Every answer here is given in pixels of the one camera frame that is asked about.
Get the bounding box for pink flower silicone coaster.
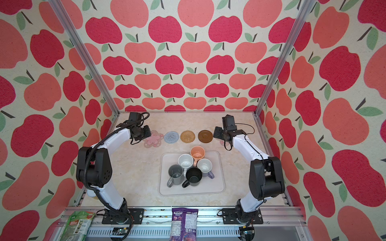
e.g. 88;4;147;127
144;131;164;148

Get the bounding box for round brown wooden coaster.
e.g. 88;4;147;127
198;130;213;143

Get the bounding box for round grey felt coaster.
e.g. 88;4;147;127
164;131;180;144

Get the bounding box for white lilac handled mug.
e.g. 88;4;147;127
197;159;215;179

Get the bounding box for round woven rattan coaster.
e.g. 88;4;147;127
180;130;196;143

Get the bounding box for grey mug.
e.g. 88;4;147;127
167;165;185;188

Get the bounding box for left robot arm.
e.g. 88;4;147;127
76;112;151;220

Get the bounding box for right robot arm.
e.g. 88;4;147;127
213;114;285;224

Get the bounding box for peach orange mug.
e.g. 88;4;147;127
191;146;205;167

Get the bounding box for black mug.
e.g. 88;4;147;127
182;167;202;188

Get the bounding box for translucent white tray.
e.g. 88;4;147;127
158;151;225;196

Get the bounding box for purple snack bag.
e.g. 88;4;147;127
169;207;199;241

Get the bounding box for green snack bag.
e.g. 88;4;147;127
60;211;95;241

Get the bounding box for aluminium corner frame post left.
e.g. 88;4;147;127
48;0;120;117

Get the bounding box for aluminium corner frame post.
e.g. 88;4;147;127
48;0;120;117
254;0;317;118

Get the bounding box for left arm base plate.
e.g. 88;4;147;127
102;208;144;226

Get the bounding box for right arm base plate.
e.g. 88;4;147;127
218;208;263;226

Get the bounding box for aluminium front rail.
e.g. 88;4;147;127
55;206;311;241

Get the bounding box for aluminium corner frame post right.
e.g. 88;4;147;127
254;0;317;118

